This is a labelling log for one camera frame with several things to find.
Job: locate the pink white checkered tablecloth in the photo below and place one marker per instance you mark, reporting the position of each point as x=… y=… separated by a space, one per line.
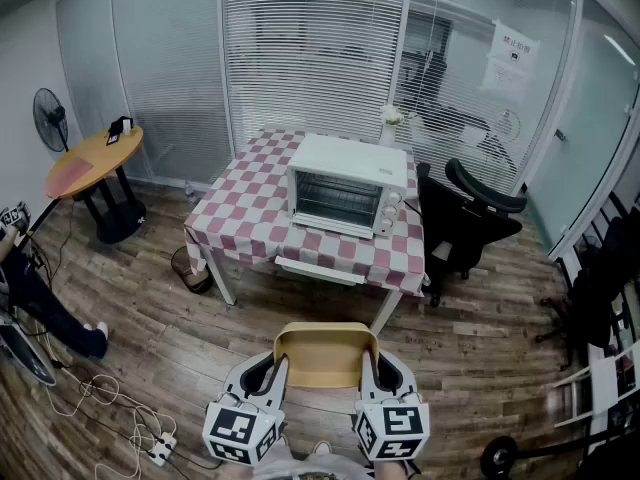
x=240 y=208

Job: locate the person's left forearm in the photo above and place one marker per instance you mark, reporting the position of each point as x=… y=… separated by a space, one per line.
x=286 y=447

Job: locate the white paper sign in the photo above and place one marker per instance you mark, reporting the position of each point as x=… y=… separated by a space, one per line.
x=511 y=63

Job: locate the clear plastic bottle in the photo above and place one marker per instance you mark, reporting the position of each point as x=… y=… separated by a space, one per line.
x=189 y=189

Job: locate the black wheeled stand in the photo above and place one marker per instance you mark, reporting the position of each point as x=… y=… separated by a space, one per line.
x=500 y=458

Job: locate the black mesh chair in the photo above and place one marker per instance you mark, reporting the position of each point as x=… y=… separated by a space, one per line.
x=597 y=298

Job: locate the white power strip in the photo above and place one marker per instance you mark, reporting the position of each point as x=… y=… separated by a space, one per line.
x=162 y=448

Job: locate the red mat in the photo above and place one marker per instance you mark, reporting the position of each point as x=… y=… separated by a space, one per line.
x=71 y=174

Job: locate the white flower bunch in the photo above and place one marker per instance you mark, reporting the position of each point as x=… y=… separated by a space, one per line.
x=392 y=115

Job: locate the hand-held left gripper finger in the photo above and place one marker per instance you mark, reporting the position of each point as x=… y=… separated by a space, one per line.
x=234 y=375
x=281 y=383

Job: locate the person's grey clothing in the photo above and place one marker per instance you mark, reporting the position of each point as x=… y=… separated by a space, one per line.
x=320 y=468

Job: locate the white microwave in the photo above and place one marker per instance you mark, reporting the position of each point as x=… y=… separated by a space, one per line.
x=350 y=160

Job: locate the black mesh waste basket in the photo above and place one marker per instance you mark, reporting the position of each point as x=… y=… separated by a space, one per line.
x=192 y=270

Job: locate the grey device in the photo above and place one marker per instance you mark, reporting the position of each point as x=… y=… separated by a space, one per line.
x=22 y=353

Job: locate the white window blinds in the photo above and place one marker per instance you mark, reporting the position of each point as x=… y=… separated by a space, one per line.
x=310 y=58

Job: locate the black office chair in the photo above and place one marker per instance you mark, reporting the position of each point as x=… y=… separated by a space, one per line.
x=460 y=228

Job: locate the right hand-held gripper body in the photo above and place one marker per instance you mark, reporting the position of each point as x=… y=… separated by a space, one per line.
x=400 y=425

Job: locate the round wooden side table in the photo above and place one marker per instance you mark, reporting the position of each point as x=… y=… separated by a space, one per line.
x=100 y=158

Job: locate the white rack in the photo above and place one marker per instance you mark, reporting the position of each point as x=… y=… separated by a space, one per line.
x=602 y=383

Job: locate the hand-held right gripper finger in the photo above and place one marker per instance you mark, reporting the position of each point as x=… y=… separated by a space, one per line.
x=402 y=375
x=369 y=378

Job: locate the person's right forearm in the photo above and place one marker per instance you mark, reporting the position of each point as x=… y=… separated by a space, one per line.
x=392 y=471

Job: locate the black device with white label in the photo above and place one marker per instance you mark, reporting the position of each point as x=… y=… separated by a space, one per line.
x=119 y=128

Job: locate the white vase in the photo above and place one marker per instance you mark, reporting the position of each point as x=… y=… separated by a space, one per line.
x=387 y=135

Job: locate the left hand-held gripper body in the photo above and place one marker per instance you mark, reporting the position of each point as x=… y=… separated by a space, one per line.
x=240 y=428

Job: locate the yellow tray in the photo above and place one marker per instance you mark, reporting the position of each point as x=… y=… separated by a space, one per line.
x=325 y=353

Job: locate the white table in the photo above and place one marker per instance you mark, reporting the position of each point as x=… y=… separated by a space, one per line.
x=222 y=278

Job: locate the white fan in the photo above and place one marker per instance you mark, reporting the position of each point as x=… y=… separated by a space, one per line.
x=507 y=127

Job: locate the person's shoe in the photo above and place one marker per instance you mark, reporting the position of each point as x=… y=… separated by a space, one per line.
x=322 y=448
x=97 y=329

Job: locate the black standing fan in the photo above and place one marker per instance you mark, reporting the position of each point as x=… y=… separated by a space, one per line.
x=49 y=118

